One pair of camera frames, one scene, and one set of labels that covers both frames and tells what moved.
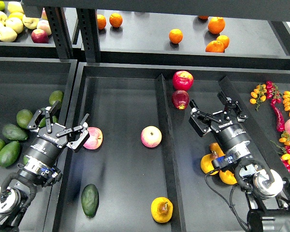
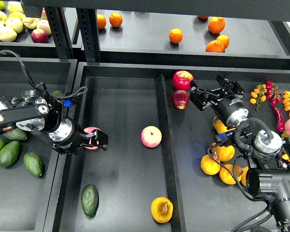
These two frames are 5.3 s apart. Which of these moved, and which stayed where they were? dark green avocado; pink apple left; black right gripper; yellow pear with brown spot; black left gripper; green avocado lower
Moved: black left gripper; black right gripper
Stayed: yellow pear with brown spot; green avocado lower; pink apple left; dark green avocado
